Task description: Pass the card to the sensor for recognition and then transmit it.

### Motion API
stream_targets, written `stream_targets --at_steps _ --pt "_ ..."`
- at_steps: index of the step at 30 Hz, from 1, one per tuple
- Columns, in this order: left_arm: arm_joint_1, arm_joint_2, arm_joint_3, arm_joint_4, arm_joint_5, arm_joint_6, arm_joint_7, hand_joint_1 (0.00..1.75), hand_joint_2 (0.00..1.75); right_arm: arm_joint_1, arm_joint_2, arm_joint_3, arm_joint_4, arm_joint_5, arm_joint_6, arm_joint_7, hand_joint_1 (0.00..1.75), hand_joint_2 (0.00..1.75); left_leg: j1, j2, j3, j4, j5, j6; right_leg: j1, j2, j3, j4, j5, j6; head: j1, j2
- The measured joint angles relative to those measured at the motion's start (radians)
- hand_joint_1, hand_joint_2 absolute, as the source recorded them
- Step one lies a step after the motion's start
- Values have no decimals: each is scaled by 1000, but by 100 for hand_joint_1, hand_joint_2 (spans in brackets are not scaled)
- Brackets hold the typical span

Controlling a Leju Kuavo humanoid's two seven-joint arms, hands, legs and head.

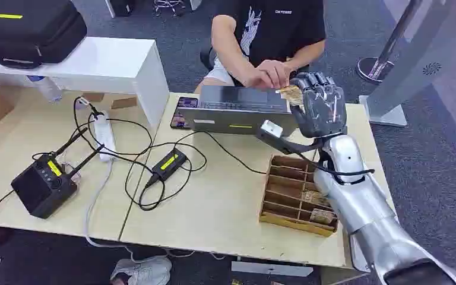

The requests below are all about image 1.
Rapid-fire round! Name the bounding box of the white floor stand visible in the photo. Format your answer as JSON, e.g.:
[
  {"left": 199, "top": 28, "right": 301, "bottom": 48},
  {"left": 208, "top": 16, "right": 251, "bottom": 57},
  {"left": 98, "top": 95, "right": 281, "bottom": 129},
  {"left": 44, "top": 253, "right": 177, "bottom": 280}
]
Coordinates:
[{"left": 358, "top": 0, "right": 456, "bottom": 128}]

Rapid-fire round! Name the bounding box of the black floor case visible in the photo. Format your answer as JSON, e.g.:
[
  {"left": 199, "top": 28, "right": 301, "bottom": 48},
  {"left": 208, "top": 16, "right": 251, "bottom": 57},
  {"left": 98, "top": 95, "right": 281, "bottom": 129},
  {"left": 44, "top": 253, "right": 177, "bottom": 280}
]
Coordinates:
[{"left": 109, "top": 0, "right": 137, "bottom": 18}]

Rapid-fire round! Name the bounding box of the chair wheel base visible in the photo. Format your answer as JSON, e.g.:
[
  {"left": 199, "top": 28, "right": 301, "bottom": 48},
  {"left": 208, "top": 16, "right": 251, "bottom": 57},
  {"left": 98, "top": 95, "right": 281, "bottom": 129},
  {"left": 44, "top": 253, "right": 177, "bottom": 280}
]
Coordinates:
[{"left": 153, "top": 0, "right": 188, "bottom": 18}]

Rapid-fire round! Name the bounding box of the clear plastic bottle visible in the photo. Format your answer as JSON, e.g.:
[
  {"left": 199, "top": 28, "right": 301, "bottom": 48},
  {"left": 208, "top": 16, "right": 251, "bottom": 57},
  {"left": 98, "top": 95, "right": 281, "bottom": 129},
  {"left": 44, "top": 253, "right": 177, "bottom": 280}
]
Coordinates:
[{"left": 26, "top": 75, "right": 64, "bottom": 104}]

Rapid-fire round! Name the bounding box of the black carry bag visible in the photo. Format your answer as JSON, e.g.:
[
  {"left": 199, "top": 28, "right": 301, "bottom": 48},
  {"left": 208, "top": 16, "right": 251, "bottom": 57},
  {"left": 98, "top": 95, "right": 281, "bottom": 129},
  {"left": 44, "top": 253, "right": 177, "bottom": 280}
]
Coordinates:
[{"left": 0, "top": 0, "right": 88, "bottom": 71}]

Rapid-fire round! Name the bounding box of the person's hand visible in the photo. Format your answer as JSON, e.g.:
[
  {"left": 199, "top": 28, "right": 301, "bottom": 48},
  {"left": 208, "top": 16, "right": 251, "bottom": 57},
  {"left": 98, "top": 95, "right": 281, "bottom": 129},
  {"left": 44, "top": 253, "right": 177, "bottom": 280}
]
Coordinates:
[
  {"left": 256, "top": 59, "right": 294, "bottom": 89},
  {"left": 244, "top": 71, "right": 276, "bottom": 90}
]

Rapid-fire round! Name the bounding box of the white sneaker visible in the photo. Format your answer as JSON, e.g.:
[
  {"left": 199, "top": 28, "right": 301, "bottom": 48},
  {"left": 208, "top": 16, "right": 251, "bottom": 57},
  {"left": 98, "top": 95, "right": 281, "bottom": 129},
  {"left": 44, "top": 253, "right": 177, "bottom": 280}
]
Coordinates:
[{"left": 110, "top": 256, "right": 173, "bottom": 285}]

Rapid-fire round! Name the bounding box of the black smartphone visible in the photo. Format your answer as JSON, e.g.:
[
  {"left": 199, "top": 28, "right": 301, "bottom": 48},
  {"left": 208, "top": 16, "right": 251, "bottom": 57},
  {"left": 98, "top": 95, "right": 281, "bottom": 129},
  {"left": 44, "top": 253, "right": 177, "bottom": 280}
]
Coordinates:
[{"left": 169, "top": 96, "right": 200, "bottom": 130}]

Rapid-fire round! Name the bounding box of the metal stanchion post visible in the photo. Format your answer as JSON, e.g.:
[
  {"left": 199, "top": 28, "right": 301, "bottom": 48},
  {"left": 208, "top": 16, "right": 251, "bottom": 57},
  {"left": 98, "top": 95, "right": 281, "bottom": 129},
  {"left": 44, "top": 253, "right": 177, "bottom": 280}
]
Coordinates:
[{"left": 356, "top": 0, "right": 424, "bottom": 84}]

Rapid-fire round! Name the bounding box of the grey laptop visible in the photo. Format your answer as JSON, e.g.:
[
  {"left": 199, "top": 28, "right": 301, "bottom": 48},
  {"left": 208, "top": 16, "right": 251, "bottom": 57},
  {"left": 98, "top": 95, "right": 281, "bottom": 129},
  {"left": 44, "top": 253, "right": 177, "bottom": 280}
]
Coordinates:
[{"left": 178, "top": 85, "right": 299, "bottom": 137}]

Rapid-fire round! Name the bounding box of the wooden card box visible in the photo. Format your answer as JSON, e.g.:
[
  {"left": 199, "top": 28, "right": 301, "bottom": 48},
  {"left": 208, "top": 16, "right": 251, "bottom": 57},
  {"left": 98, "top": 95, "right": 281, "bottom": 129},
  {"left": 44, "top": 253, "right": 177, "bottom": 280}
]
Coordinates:
[{"left": 258, "top": 154, "right": 339, "bottom": 238}]

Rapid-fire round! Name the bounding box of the white power strip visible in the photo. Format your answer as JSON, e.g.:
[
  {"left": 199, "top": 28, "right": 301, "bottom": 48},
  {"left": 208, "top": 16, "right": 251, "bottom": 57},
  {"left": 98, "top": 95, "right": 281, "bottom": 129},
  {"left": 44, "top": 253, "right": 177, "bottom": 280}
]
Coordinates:
[{"left": 93, "top": 114, "right": 118, "bottom": 163}]

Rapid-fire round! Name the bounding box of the printed card in box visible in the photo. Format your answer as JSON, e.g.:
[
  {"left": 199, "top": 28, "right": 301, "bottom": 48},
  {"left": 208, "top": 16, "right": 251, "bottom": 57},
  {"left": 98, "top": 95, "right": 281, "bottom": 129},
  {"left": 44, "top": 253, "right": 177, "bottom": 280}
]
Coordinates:
[
  {"left": 309, "top": 208, "right": 335, "bottom": 226},
  {"left": 302, "top": 190, "right": 331, "bottom": 207}
]

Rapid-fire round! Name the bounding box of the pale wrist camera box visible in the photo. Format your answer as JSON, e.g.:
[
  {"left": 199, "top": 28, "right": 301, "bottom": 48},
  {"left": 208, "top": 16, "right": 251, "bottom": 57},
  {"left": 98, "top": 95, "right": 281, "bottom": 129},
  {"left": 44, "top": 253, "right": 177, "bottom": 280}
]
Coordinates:
[{"left": 259, "top": 119, "right": 284, "bottom": 139}]

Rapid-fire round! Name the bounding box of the black power adapter yellow label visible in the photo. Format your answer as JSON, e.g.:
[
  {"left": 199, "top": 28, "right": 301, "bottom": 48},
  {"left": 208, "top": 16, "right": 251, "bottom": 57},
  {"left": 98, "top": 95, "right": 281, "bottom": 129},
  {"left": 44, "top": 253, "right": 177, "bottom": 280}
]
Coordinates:
[{"left": 148, "top": 148, "right": 189, "bottom": 186}]

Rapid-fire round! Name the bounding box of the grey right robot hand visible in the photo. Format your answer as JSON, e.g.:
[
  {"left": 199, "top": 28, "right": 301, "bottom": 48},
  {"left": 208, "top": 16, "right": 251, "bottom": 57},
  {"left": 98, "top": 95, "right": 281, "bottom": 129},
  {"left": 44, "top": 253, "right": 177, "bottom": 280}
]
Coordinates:
[{"left": 289, "top": 72, "right": 348, "bottom": 139}]

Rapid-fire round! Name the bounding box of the black plug cable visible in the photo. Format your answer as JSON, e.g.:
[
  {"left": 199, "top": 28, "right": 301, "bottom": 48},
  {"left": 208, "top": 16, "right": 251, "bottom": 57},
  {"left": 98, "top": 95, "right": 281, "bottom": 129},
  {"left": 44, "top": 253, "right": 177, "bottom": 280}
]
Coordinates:
[{"left": 72, "top": 96, "right": 155, "bottom": 175}]

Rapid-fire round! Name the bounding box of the small cardboard piece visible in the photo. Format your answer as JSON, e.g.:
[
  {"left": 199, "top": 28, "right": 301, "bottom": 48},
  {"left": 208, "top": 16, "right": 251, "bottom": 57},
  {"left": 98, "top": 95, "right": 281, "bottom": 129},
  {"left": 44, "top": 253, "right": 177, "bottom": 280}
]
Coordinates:
[
  {"left": 82, "top": 91, "right": 106, "bottom": 103},
  {"left": 110, "top": 97, "right": 138, "bottom": 110}
]

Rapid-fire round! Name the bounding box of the person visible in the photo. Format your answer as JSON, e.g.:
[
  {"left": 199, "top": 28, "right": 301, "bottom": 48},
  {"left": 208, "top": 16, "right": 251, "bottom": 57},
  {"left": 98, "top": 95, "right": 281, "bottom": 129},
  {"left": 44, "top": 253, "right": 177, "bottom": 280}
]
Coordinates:
[{"left": 194, "top": 0, "right": 327, "bottom": 94}]

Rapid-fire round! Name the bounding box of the black router with antennas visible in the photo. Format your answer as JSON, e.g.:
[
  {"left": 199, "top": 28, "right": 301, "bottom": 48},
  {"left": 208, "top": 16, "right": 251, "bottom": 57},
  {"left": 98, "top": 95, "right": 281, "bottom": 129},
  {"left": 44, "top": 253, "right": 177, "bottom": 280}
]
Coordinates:
[{"left": 11, "top": 128, "right": 105, "bottom": 220}]

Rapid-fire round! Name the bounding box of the person's right hand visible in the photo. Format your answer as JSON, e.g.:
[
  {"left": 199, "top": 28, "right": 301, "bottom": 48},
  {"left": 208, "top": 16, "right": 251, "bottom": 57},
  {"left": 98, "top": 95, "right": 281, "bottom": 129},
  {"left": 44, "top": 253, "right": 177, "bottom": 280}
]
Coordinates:
[{"left": 244, "top": 71, "right": 276, "bottom": 90}]

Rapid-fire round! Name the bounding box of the white desk shelf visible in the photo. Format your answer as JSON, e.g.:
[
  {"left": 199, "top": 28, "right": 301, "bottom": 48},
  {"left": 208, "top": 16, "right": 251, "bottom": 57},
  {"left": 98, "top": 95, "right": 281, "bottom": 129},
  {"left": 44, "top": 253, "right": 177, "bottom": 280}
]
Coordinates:
[{"left": 0, "top": 36, "right": 170, "bottom": 129}]

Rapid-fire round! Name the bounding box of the white metal plate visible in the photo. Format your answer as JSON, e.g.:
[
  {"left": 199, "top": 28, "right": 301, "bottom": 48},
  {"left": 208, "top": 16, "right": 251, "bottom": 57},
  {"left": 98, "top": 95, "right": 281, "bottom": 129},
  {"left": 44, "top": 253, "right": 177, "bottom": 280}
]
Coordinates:
[{"left": 230, "top": 261, "right": 315, "bottom": 278}]

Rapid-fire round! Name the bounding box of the white power strip cable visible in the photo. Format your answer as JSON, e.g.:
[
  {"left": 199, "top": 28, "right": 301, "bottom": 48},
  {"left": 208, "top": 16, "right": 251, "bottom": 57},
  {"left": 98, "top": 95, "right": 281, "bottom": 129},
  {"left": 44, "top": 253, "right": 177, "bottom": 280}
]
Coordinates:
[{"left": 84, "top": 159, "right": 229, "bottom": 264}]

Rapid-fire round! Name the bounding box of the person's left hand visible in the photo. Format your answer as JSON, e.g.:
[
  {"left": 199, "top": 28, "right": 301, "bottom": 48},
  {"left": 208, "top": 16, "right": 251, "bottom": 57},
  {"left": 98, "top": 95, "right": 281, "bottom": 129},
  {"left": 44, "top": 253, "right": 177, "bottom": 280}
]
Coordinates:
[{"left": 256, "top": 59, "right": 294, "bottom": 89}]

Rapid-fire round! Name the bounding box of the black adapter cable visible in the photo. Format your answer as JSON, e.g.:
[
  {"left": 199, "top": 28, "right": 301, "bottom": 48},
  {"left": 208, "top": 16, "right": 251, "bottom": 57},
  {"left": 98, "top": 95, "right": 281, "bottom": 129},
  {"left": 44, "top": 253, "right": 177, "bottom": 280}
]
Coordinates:
[{"left": 125, "top": 131, "right": 269, "bottom": 211}]

